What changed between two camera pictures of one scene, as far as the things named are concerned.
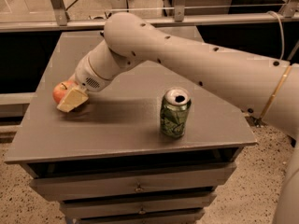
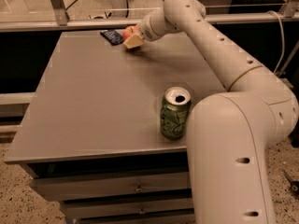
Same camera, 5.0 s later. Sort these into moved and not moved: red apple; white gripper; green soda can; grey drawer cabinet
Moved: red apple; white gripper
Not moved: green soda can; grey drawer cabinet
